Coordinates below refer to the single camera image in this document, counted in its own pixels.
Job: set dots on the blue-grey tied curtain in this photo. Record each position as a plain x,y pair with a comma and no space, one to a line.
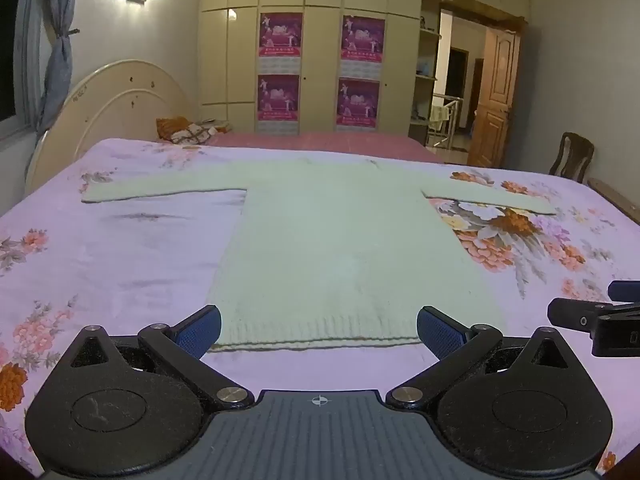
57,60

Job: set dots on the pale yellow towel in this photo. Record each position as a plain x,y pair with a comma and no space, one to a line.
440,114

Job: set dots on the dark wooden chair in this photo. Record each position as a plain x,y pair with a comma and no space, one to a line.
572,155

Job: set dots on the cream arched headboard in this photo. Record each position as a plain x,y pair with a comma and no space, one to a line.
115,110

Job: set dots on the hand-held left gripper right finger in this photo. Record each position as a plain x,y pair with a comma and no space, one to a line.
437,332

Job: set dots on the window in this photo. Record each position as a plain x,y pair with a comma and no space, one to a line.
12,35

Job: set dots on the pink bedsheet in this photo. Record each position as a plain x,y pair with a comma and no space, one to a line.
320,141

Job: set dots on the pink wall poster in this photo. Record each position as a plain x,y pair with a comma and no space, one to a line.
281,35
278,97
363,40
357,102

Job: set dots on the white stair railing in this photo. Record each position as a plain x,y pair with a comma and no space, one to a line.
450,125

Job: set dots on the lilac floral blanket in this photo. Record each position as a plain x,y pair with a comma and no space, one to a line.
125,260

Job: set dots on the wooden door frame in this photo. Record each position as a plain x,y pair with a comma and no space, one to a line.
480,12

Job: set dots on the orange pillow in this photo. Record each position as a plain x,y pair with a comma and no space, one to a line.
172,126

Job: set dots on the open shelf unit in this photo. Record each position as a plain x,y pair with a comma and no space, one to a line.
427,60

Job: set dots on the wooden bed footboard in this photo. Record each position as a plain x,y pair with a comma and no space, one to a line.
616,196

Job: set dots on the brown wooden door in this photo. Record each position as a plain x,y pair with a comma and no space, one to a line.
492,95

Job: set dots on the pale green knitted sweater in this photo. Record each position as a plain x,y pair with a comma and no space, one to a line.
325,240

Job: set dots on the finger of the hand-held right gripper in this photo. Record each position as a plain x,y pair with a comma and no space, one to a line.
570,312
625,290

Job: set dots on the cream wardrobe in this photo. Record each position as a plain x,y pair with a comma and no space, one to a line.
320,45

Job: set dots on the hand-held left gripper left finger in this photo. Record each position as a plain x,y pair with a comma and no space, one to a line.
202,332

